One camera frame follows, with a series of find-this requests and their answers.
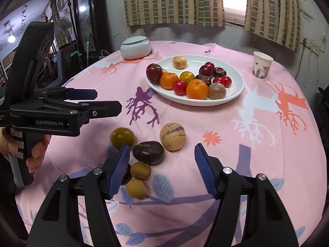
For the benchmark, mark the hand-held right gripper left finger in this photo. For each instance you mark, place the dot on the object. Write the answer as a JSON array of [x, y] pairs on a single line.
[[118, 171]]

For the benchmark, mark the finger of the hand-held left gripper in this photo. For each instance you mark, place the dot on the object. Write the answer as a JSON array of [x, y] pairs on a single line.
[[82, 94], [105, 108]]

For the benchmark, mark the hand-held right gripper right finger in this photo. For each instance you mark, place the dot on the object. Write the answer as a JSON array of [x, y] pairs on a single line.
[[205, 171]]

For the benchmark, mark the dark brown water chestnut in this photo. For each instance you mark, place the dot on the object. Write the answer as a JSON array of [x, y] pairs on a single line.
[[219, 71], [126, 176], [203, 79]]

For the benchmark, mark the tan longan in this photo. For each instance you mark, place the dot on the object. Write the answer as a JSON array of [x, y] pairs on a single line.
[[136, 188], [140, 170]]

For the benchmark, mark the olive green round fruit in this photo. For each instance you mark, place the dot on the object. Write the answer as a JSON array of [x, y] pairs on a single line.
[[122, 138]]

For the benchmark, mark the dark purple passion fruit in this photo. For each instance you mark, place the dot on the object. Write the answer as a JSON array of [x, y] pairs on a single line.
[[148, 152]]

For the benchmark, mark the striped cream pepino melon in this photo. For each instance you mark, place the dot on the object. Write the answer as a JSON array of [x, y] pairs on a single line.
[[172, 137]]

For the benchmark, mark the dark red plum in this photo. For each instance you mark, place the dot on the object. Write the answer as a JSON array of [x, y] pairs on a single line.
[[206, 70], [154, 72]]

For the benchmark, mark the orange mandarin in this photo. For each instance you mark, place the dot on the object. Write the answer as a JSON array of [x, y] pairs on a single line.
[[197, 89], [169, 80]]

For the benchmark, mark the small pale round fruit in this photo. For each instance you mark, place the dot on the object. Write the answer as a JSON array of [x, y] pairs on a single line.
[[164, 70]]

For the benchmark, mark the red cherry tomato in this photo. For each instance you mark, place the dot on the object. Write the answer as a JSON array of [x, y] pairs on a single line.
[[180, 87], [217, 80], [226, 81], [210, 64]]

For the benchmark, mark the brown round fruit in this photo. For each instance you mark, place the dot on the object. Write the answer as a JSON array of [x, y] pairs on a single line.
[[179, 62], [217, 90]]

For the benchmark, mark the yellow orange tomato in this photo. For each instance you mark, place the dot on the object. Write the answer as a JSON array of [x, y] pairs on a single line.
[[186, 76]]

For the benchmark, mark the white round plate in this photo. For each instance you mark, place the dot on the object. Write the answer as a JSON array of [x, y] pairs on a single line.
[[195, 60]]

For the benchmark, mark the person's left hand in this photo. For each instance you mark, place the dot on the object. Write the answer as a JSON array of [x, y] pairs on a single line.
[[38, 154]]

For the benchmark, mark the glowing light bulb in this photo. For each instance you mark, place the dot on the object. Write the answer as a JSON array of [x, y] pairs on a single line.
[[11, 38]]

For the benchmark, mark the pink printed tablecloth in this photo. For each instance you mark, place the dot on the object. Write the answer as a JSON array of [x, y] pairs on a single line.
[[231, 146]]

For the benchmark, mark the standing electric fan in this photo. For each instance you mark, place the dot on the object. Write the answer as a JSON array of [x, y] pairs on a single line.
[[63, 28]]

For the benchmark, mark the white ceramic lidded jar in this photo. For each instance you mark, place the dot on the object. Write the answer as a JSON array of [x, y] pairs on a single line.
[[135, 47]]

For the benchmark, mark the dark wooden cabinet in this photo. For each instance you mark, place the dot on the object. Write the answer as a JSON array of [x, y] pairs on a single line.
[[86, 12]]

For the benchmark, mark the printed paper cup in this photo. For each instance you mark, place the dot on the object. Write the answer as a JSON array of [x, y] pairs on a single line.
[[261, 68]]

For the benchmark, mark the checked beige curtain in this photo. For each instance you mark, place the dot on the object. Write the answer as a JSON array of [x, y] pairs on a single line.
[[174, 0], [272, 10]]

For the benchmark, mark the white wall socket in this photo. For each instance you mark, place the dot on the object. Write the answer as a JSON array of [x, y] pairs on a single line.
[[312, 45]]

